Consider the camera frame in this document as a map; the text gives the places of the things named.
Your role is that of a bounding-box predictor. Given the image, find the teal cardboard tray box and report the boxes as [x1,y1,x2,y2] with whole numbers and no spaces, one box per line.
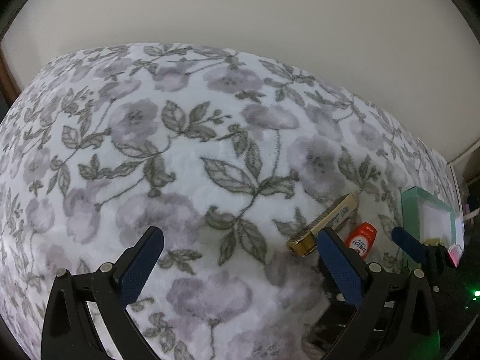
[401,187,456,249]

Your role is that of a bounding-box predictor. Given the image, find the floral fleece blanket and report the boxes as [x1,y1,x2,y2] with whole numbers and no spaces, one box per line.
[1,43,457,359]

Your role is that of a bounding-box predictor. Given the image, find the orange white tube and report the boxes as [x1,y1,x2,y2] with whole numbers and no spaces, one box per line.
[344,223,377,259]

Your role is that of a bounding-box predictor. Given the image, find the gold rectangular lighter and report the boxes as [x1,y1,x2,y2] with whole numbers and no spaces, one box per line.
[286,193,358,257]

